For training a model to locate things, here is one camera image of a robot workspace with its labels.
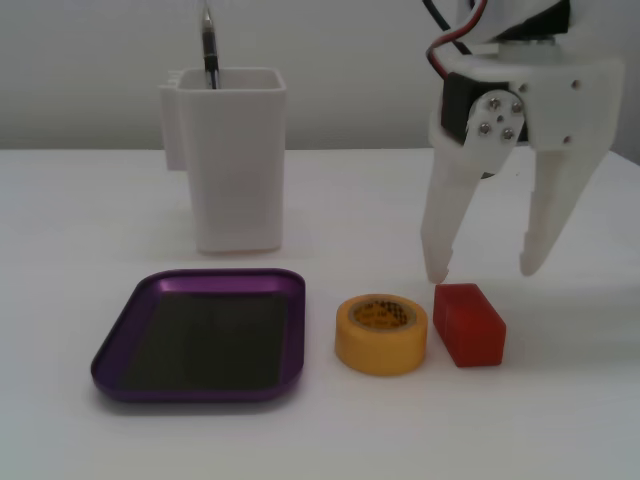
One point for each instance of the red rectangular block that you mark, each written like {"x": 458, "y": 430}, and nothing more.
{"x": 470, "y": 330}

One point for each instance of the purple metal tray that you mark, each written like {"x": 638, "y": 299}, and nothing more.
{"x": 200, "y": 340}

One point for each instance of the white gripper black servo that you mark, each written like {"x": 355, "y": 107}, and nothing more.
{"x": 565, "y": 107}

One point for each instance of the yellow tape roll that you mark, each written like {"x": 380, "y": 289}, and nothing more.
{"x": 370, "y": 350}

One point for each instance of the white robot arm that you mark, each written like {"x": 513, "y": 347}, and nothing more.
{"x": 505, "y": 22}

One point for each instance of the black pen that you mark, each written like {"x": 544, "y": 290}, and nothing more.
{"x": 209, "y": 45}

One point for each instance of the white plastic pen holder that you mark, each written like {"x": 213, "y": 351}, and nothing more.
{"x": 235, "y": 175}

